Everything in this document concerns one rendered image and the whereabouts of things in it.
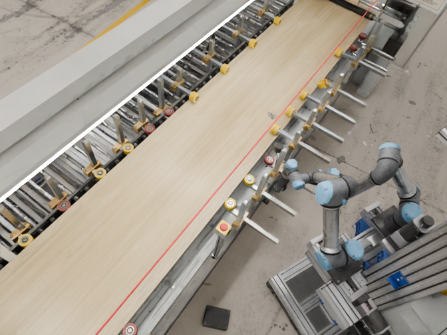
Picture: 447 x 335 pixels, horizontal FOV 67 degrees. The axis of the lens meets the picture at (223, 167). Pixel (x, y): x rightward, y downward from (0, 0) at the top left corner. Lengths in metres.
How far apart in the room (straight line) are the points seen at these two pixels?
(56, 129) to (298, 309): 2.49
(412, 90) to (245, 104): 2.94
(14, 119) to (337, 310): 1.99
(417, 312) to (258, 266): 1.48
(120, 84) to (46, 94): 0.20
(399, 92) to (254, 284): 3.29
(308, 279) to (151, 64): 2.45
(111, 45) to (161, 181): 1.64
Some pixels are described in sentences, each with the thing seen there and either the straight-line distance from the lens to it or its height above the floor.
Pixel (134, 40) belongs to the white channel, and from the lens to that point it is 0.95.
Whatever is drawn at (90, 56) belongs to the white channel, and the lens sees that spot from 0.91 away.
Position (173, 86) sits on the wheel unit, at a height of 0.97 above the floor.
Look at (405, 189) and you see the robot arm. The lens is 2.39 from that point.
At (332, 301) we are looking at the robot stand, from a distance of 2.31.
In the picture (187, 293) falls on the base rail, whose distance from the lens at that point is 2.39.
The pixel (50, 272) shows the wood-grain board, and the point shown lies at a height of 0.90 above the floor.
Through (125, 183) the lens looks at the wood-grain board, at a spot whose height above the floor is 0.90.
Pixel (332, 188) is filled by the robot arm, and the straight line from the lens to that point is 1.81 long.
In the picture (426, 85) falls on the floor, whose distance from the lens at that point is 5.55.
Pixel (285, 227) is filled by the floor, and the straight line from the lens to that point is 3.42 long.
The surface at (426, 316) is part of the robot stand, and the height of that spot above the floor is 1.23.
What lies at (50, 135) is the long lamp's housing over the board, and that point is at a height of 2.37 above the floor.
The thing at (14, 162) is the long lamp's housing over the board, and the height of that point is 2.37.
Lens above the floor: 3.04
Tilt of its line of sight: 58 degrees down
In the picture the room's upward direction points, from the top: 12 degrees clockwise
